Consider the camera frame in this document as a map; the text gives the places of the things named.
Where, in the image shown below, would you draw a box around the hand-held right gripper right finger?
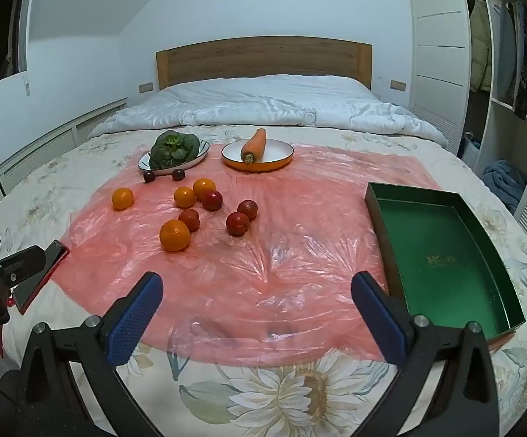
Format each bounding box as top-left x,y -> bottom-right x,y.
351,271 -> 508,437

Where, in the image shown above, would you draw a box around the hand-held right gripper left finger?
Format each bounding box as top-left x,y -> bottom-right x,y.
15,271 -> 164,437

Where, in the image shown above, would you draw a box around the large orange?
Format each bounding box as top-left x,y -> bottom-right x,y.
159,219 -> 192,253

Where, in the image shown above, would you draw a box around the green cardboard box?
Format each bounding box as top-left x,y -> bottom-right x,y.
364,182 -> 526,342

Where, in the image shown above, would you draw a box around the small orange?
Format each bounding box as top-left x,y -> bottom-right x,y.
193,178 -> 217,199
111,188 -> 135,211
173,186 -> 196,209

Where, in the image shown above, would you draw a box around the red cased phone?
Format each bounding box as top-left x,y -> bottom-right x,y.
8,239 -> 70,315

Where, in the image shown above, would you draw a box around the floral bedsheet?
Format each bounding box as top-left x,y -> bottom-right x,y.
0,123 -> 527,437

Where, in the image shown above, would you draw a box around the pink plastic sheet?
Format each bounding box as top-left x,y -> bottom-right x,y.
58,139 -> 444,367

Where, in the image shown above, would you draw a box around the green leafy vegetable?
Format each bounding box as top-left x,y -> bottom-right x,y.
149,130 -> 199,170

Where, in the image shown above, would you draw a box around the white plate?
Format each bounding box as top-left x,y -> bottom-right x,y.
138,139 -> 210,173

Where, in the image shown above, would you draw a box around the blue folded blanket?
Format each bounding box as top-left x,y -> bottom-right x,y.
481,160 -> 527,214

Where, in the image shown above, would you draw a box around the white bag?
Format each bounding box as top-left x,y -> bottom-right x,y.
460,132 -> 483,174

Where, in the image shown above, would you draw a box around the orange plate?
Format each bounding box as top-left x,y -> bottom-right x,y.
220,140 -> 294,172

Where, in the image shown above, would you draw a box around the carrot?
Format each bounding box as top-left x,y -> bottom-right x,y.
241,128 -> 267,165

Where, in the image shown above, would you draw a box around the white duvet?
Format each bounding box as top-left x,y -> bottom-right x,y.
88,74 -> 449,146

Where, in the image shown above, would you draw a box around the wooden headboard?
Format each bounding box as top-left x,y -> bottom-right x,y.
155,36 -> 374,92

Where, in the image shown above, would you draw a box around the light green jacket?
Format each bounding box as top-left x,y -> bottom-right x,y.
468,0 -> 493,94

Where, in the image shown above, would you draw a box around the white wardrobe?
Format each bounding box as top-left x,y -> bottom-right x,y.
405,0 -> 527,247

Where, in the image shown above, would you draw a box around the dark hanging clothes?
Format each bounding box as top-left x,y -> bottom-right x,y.
500,0 -> 527,121

